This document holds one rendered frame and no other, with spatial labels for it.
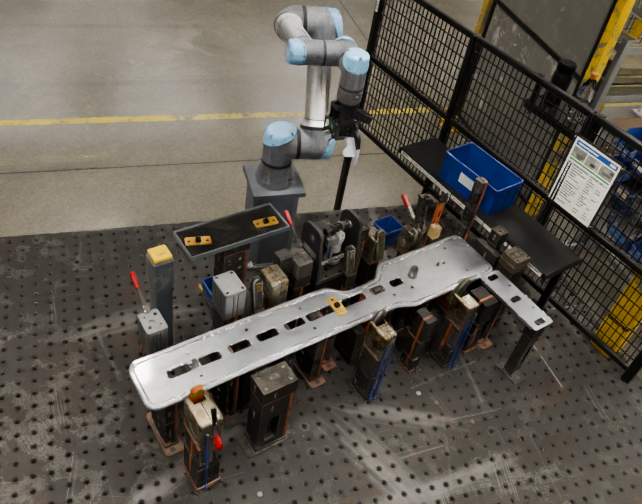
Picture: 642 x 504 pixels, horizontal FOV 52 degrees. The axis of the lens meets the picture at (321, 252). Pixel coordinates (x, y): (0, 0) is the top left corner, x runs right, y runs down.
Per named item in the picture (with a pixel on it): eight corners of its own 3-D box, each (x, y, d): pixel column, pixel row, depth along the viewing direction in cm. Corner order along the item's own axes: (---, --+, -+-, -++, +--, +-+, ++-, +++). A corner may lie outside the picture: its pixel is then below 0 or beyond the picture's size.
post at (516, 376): (514, 384, 248) (542, 336, 228) (494, 363, 254) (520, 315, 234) (525, 378, 251) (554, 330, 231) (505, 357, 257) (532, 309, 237)
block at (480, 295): (462, 357, 254) (485, 310, 235) (443, 337, 260) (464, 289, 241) (479, 349, 258) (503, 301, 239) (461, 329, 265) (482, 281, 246)
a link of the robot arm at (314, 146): (290, 156, 251) (297, 4, 232) (328, 156, 255) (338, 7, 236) (296, 163, 240) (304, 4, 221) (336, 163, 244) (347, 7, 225)
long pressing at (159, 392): (153, 422, 183) (153, 419, 182) (123, 363, 195) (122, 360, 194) (496, 271, 250) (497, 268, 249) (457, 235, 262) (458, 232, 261)
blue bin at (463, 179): (487, 216, 267) (497, 191, 258) (437, 175, 283) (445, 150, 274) (513, 205, 275) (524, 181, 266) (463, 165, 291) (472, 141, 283)
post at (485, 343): (482, 350, 258) (506, 302, 238) (463, 331, 264) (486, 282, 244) (493, 345, 261) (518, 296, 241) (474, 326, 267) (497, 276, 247)
